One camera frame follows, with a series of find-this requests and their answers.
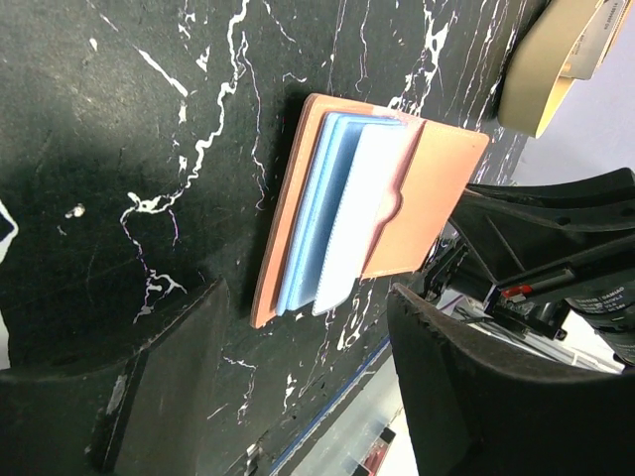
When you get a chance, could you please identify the beige oval tray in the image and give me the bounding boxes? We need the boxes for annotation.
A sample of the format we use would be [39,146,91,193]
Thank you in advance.
[497,0,601,138]

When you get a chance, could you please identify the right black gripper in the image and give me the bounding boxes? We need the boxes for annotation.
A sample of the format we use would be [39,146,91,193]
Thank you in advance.
[422,168,634,367]

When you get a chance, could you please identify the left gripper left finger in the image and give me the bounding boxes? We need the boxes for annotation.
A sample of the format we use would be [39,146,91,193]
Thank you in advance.
[1,280,229,475]

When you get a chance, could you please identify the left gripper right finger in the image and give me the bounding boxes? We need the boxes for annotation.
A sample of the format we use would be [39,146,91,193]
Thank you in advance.
[387,284,634,475]

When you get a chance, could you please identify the stack of credit cards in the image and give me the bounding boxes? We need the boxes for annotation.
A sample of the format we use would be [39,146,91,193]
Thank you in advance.
[560,0,632,80]

